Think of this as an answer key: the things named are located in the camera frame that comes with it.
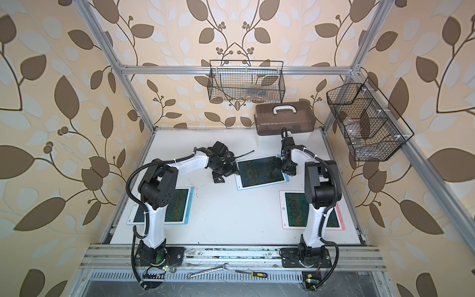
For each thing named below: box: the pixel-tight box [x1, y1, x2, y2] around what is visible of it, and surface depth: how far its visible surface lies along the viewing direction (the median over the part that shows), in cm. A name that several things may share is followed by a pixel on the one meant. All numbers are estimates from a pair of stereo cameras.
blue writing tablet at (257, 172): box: [235, 154, 291, 192], surface depth 101 cm
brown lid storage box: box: [254, 100, 317, 148], surface depth 104 cm
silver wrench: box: [186, 262, 230, 279], surface depth 73 cm
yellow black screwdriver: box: [235, 269, 268, 278], surface depth 72 cm
